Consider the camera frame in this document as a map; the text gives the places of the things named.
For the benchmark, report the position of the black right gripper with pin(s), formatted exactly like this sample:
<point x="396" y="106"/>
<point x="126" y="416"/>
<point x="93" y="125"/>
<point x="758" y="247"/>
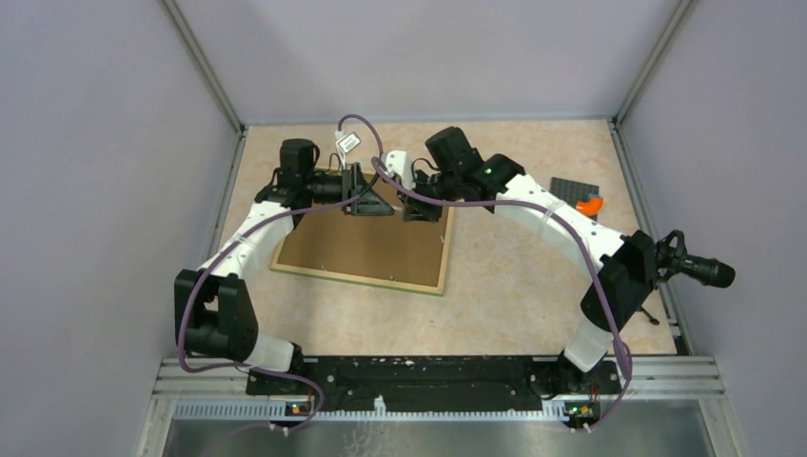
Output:
<point x="415" y="210"/>

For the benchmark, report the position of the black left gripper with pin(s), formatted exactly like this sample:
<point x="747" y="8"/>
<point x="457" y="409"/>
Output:
<point x="369" y="202"/>

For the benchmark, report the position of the green wooden picture frame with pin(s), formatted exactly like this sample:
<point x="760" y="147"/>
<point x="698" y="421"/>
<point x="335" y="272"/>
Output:
<point x="372" y="252"/>

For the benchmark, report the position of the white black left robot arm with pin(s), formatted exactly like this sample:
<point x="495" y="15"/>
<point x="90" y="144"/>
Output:
<point x="214" y="313"/>

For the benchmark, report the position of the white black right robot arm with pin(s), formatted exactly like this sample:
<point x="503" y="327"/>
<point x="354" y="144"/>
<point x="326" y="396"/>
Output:
<point x="622" y="267"/>

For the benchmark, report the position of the grey building brick plate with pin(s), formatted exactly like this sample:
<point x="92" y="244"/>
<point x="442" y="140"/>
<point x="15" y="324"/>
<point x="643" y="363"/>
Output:
<point x="573" y="192"/>

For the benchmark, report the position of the orange plastic piece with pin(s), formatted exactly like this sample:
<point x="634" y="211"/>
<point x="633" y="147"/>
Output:
<point x="590" y="207"/>

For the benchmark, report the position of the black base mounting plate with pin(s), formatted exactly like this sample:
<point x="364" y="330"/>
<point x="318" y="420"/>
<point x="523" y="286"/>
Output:
<point x="438" y="383"/>

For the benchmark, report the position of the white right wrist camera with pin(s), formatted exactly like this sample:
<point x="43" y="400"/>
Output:
<point x="399" y="166"/>

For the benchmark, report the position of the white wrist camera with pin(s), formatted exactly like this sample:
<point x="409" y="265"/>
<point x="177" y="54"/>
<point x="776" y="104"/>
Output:
<point x="399" y="166"/>
<point x="344" y="144"/>

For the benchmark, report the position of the brown frame backing board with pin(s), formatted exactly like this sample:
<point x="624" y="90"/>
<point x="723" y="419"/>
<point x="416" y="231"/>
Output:
<point x="366" y="246"/>

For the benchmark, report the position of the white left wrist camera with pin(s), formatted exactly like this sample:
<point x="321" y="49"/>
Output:
<point x="344" y="144"/>

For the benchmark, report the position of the black camera on tripod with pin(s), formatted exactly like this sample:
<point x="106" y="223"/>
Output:
<point x="672" y="258"/>

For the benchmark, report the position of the aluminium front rail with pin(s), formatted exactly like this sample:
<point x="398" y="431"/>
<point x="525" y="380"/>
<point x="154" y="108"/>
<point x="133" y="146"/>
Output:
<point x="218" y="392"/>

